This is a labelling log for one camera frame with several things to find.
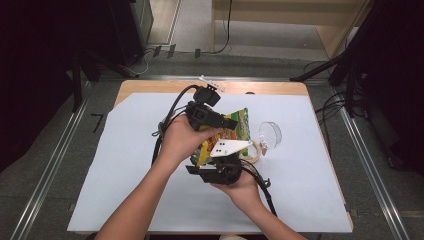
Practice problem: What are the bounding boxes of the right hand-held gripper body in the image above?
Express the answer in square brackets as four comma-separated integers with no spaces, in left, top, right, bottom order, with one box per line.
[198,139,254,186]

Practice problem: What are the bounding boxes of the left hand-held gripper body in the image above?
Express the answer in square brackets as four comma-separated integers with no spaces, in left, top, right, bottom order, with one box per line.
[185,75,225,132]

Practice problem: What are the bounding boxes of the yellow green spout pouch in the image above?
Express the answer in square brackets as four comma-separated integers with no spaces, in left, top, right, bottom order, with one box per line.
[189,107,252,168]

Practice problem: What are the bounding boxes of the clear glass cup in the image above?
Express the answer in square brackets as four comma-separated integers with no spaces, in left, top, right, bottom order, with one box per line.
[240,121,283,165]

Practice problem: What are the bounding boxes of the person's right hand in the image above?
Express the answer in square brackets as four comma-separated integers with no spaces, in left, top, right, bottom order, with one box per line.
[210,169,264,214]

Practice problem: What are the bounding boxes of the person's left hand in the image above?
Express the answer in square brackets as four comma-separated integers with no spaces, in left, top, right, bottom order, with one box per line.
[159,114,221,173]

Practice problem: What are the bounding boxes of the white paper sheet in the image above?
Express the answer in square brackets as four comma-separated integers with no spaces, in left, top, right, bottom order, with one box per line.
[67,92,353,233]

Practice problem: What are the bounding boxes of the dark cabinet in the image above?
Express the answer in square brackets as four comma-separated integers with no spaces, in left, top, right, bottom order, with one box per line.
[109,0,154,66]

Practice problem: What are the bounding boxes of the light wooden furniture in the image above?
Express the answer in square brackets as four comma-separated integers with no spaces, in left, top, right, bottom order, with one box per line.
[211,0,371,59]

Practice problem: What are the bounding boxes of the black metal stand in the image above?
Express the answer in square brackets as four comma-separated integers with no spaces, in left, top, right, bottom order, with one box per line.
[71,49,134,113]
[289,0,378,118]

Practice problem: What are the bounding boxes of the dark curtain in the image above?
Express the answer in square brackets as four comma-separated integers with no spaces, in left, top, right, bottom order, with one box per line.
[0,0,79,173]
[361,0,424,176]

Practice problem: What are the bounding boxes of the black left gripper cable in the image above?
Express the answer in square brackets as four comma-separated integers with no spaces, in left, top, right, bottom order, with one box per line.
[151,84,201,166]

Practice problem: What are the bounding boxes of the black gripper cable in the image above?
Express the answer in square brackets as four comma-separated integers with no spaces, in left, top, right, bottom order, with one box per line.
[151,84,201,166]
[239,159,278,218]

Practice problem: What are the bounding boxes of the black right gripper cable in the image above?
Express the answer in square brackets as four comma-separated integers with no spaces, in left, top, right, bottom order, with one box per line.
[239,159,278,218]

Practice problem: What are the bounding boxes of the metal floor rail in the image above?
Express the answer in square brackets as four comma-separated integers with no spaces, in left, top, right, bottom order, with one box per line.
[333,86,412,240]
[9,81,93,240]
[99,74,334,83]

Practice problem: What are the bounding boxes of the white floor cable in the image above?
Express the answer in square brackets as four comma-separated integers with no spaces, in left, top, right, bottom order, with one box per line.
[128,48,151,76]

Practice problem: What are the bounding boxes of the hanging black cable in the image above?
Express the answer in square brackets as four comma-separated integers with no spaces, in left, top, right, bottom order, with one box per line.
[213,0,233,55]

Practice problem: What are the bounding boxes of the black floor cables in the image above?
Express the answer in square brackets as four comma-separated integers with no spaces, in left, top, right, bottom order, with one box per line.
[303,59,368,134]

